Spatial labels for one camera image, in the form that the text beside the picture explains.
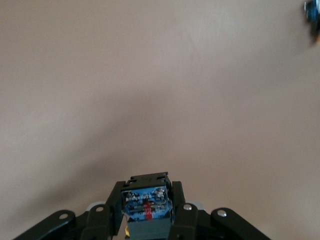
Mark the red push button blue block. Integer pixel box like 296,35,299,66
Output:
121,171,174,240

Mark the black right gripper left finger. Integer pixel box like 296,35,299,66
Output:
80,180,126,240

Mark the yellow push button blue block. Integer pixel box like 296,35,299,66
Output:
303,0,320,48

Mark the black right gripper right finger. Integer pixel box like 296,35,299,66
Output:
169,180,200,240

